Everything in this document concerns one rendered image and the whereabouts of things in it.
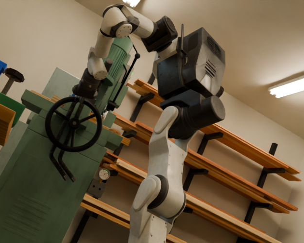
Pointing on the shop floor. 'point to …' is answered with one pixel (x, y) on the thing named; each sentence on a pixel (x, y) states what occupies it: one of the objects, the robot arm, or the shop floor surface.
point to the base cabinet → (37, 193)
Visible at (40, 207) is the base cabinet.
